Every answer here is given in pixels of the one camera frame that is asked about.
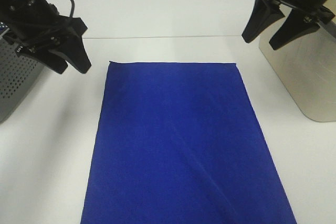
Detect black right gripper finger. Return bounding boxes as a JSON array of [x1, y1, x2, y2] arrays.
[[269, 11, 320, 50], [242, 0, 285, 43]]

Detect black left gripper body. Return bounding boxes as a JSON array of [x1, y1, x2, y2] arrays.
[[1, 0, 87, 51]]

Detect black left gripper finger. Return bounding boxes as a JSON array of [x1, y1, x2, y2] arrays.
[[17, 47, 68, 74], [49, 36, 91, 74]]

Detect blue microfibre towel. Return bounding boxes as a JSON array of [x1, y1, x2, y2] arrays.
[[81, 62, 296, 223]]

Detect grey perforated plastic basket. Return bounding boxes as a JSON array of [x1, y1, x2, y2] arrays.
[[1, 22, 44, 122]]

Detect beige plastic storage bin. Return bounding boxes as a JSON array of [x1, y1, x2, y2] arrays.
[[259, 19, 335, 122]]

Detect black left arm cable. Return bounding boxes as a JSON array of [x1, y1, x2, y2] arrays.
[[15, 0, 77, 41]]

